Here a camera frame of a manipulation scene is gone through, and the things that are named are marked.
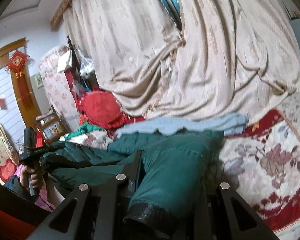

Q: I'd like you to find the green quilted puffer jacket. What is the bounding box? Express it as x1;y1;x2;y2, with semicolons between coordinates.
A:
41;131;224;217

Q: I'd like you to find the person's left hand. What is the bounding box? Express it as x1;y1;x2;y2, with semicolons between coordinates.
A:
20;165;44;191

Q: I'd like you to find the wooden chair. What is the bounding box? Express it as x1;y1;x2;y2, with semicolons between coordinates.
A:
35;108;68;145

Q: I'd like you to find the green knitted cloth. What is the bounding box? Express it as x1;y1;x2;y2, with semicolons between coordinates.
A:
64;122;103;140

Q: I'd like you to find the floral covered furniture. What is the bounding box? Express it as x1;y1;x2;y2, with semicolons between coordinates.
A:
38;45;79;132

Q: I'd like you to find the floral red white bedspread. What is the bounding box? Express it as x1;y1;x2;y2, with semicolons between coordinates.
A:
70;92;300;239

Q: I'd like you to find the red embroidered round cushion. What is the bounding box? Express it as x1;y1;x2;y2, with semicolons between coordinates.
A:
77;90;128;129

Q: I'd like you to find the red chinese knot ornament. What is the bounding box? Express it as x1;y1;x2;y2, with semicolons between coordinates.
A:
7;50;33;109

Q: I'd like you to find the light blue folded garment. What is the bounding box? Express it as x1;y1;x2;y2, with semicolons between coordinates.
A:
115;113;249;138

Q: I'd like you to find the beige patterned curtain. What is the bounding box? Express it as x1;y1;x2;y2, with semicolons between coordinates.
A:
63;0;300;123

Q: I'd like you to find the wooden door frame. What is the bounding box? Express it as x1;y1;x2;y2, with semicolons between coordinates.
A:
0;37;41;127

